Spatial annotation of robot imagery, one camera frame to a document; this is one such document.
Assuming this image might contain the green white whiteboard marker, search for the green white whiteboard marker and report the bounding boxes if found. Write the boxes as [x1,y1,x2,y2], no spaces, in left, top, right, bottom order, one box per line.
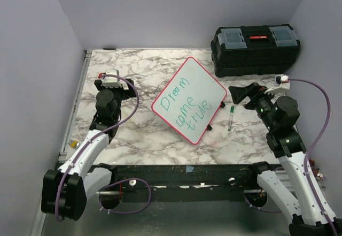
[228,105,235,132]

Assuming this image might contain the copper pipe fitting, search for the copper pipe fitting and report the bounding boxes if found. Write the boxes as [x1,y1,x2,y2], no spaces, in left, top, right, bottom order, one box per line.
[309,159,324,180]

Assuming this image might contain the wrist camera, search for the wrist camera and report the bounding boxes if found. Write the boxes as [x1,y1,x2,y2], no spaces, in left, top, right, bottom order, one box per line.
[265,74,290,95]
[98,70,122,88]

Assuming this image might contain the pink framed whiteboard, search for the pink framed whiteboard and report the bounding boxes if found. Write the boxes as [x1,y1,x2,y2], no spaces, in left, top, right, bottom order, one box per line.
[151,57,227,144]

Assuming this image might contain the yellow grey small object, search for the yellow grey small object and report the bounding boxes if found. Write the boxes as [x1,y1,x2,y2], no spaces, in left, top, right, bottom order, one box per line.
[68,140,79,149]

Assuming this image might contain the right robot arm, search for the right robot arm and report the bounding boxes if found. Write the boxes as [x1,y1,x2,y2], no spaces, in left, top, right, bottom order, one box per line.
[229,82,341,235]

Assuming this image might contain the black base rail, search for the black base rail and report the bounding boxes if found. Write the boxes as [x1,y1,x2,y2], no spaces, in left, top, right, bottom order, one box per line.
[82,162,275,207]

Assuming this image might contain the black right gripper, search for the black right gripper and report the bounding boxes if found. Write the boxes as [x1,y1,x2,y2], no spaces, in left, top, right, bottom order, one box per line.
[229,81,278,130]

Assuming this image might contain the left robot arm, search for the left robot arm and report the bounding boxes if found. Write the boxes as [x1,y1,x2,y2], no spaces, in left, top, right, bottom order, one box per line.
[41,73,139,222]

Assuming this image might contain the black toolbox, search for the black toolbox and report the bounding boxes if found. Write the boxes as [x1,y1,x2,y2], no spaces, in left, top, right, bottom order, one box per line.
[211,24,301,78]

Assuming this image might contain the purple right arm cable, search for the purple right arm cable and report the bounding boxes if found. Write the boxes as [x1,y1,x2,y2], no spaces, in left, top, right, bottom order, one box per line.
[244,78,340,236]

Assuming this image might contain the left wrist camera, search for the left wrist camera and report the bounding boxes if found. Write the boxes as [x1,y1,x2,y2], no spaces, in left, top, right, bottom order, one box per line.
[98,70,122,88]

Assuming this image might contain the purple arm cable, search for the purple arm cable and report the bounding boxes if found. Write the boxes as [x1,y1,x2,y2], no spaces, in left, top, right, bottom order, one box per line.
[55,75,152,223]
[244,78,340,236]

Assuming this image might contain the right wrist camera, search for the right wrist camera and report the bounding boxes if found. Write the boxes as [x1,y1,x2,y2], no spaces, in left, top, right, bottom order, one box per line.
[265,74,290,95]

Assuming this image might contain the aluminium frame rail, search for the aluminium frame rail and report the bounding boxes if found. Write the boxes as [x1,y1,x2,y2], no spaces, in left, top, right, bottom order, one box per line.
[57,50,92,162]

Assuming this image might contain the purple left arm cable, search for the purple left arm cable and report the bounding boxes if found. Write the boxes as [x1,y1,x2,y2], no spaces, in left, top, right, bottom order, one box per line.
[55,75,152,223]

